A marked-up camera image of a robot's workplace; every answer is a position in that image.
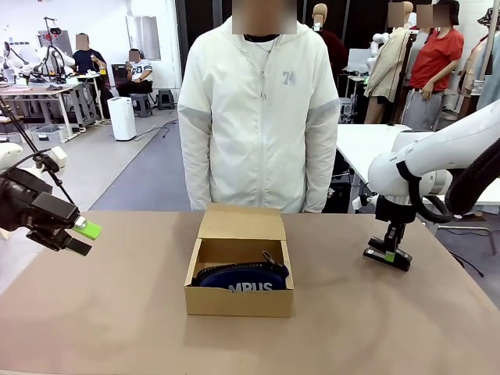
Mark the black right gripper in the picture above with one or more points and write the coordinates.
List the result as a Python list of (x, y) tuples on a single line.
[(394, 213)]

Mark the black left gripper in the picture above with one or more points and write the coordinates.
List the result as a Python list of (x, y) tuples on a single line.
[(31, 207)]

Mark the navy CAMPUS pencil case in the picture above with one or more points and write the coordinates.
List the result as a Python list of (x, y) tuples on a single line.
[(242, 279)]

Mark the brown cardboard box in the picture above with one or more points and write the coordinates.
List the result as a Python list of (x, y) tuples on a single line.
[(238, 302)]

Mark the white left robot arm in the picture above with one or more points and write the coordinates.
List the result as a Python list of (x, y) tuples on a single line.
[(8, 154)]

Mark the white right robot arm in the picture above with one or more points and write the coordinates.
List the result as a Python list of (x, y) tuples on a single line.
[(429, 156)]

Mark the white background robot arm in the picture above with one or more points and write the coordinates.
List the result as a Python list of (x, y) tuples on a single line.
[(54, 54)]

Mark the clear plastic bin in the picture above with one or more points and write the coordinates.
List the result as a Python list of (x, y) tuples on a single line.
[(47, 133)]

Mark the white table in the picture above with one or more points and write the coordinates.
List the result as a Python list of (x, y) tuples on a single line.
[(359, 144)]

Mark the white air purifier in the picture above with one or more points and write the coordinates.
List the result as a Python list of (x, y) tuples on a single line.
[(122, 119)]

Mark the black tripod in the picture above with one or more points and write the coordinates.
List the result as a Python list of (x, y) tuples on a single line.
[(19, 129)]

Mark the grey plastic stool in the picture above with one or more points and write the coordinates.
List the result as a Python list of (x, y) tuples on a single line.
[(141, 105), (166, 99)]

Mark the grey workbench table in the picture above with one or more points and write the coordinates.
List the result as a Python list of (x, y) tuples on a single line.
[(35, 90)]

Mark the seated person in white shirt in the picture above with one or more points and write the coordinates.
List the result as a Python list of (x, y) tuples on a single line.
[(138, 74)]

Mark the seated person in dark shirt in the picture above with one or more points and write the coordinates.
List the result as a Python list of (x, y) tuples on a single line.
[(88, 62)]

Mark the mannequin in beige coat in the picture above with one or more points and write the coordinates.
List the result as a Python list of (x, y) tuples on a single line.
[(384, 70)]

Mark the person in white jacket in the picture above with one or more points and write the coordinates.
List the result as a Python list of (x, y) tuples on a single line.
[(258, 117)]

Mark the mannequin in red shirt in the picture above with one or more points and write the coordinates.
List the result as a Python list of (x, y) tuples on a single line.
[(433, 62)]

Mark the mirror panel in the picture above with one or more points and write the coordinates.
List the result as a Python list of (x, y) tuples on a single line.
[(143, 37)]

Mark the tan mannequin in dark top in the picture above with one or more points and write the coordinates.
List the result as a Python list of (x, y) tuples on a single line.
[(330, 43)]

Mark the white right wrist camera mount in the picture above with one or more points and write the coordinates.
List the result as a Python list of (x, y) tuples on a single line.
[(361, 202)]

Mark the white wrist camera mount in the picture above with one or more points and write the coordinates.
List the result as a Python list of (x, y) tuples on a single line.
[(58, 155), (361, 202)]

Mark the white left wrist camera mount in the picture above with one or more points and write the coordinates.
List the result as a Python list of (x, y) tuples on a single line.
[(58, 155)]

